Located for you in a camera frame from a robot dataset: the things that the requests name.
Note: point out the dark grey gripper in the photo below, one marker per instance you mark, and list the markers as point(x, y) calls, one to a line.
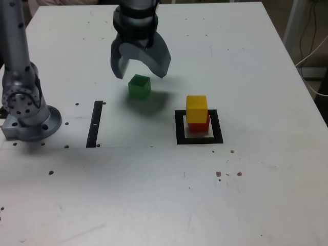
point(138, 42)

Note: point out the green cube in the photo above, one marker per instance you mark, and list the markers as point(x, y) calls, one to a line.
point(138, 88)

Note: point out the yellow cube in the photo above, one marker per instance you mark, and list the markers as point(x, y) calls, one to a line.
point(196, 110)

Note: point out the red cube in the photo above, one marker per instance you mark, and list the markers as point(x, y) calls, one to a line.
point(198, 127)

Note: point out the black tape square outline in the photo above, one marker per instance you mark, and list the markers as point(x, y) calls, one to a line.
point(179, 128)

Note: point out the black tape strip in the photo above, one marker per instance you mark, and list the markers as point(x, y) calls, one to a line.
point(93, 128)

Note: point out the black background box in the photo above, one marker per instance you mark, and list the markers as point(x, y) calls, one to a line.
point(314, 73)

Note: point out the white metal post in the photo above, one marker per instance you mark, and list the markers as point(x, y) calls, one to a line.
point(290, 20)

